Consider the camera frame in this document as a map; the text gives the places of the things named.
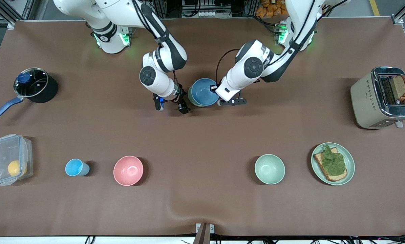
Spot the green lettuce leaf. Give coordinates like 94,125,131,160
321,145,346,177

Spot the beige and chrome toaster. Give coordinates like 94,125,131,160
350,67,405,130

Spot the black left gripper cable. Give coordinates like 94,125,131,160
216,48,241,86

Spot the light green bowl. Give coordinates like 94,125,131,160
188,86,205,108
255,154,286,185

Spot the glass lid with blue knob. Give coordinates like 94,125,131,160
14,68,49,98

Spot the light green plate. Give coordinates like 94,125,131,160
311,142,355,186

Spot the light blue cup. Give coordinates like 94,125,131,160
65,158,90,177

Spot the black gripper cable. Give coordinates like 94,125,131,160
216,48,241,86
171,70,182,99

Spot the pink bowl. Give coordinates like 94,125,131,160
113,156,144,186

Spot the brown toast slice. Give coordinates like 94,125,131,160
391,75,405,103

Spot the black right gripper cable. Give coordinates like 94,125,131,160
171,70,182,99

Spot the brown bread slice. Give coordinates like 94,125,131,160
313,147,348,182

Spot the orange snack bag pile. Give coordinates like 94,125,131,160
256,0,289,18

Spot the blue bowl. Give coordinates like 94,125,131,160
189,78,220,107

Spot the metal table edge bracket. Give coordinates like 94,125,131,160
193,223,215,244

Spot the brown table cloth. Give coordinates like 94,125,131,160
0,18,405,237

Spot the yellow lemon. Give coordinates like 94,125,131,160
7,160,27,177

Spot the clear plastic lidded container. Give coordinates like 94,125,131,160
0,134,34,186

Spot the black pot with blue handle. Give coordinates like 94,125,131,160
0,67,58,123

